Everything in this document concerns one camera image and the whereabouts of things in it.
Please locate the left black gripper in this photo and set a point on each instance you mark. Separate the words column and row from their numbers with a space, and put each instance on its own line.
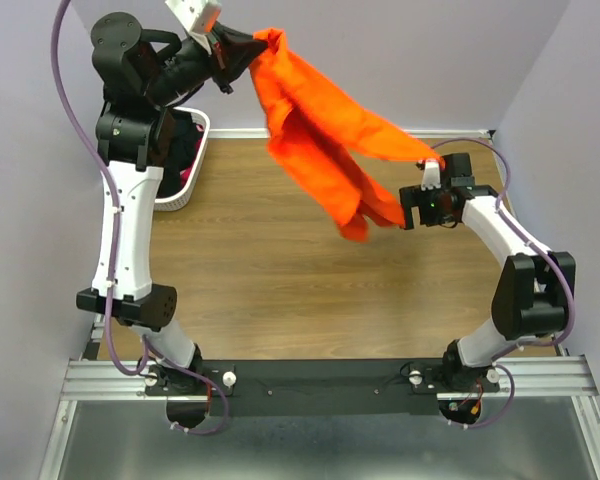
column 230, row 52

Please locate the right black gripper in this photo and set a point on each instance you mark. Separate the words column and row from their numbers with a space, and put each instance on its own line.
column 414, row 197

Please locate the orange t-shirt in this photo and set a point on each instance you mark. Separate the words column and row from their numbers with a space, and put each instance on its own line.
column 314, row 129

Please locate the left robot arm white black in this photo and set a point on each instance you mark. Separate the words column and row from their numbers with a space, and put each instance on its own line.
column 144, row 73

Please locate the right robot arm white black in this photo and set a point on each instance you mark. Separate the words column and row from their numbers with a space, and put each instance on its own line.
column 533, row 303

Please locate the black garment in basket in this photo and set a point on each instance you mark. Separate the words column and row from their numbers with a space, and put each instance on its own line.
column 170, row 184

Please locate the pink garment in basket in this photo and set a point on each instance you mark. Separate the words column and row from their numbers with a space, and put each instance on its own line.
column 191, row 144

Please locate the white laundry basket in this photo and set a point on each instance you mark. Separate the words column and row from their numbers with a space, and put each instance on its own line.
column 180, row 200

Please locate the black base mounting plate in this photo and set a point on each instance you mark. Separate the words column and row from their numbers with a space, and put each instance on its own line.
column 262, row 388

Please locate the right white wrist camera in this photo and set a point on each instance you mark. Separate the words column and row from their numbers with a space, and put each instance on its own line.
column 431, row 173

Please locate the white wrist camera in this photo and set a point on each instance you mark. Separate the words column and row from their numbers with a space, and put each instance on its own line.
column 195, row 16
column 431, row 173

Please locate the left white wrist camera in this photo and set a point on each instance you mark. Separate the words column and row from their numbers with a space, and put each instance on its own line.
column 195, row 16

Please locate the aluminium rail frame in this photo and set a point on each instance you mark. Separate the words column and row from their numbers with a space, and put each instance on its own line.
column 264, row 279

